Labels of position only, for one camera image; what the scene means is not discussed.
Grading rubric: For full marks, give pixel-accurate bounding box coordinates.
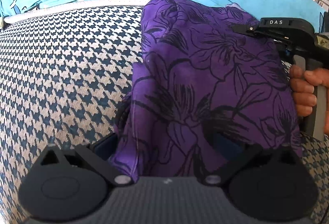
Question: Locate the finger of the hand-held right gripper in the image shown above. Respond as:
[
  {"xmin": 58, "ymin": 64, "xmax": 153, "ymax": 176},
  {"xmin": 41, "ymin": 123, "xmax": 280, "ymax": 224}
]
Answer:
[{"xmin": 233, "ymin": 17, "xmax": 293, "ymax": 42}]

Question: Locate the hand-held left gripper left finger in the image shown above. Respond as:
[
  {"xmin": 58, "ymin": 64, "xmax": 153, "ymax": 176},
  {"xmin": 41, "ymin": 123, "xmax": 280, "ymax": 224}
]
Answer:
[{"xmin": 33, "ymin": 133, "xmax": 135, "ymax": 187}]

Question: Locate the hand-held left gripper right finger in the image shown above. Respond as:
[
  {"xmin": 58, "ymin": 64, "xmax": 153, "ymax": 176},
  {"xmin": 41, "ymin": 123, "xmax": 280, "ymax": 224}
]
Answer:
[{"xmin": 203, "ymin": 134, "xmax": 302, "ymax": 186}]

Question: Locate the purple floral garment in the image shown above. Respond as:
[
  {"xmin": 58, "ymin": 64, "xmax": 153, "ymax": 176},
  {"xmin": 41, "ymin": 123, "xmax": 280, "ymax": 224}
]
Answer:
[{"xmin": 109, "ymin": 0, "xmax": 304, "ymax": 183}]

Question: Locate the person's right hand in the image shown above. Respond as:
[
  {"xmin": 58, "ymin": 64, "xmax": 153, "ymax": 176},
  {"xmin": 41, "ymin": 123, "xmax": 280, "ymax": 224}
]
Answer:
[{"xmin": 290, "ymin": 64, "xmax": 329, "ymax": 118}]

